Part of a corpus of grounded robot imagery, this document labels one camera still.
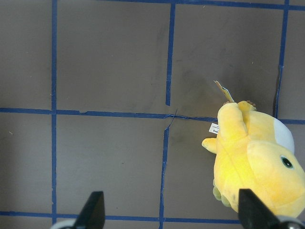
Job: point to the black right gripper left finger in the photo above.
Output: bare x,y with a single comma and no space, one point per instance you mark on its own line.
92,215

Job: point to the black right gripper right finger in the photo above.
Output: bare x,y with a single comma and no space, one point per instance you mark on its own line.
253,213

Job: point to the yellow plush toy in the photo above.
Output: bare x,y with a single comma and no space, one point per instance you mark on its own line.
255,151

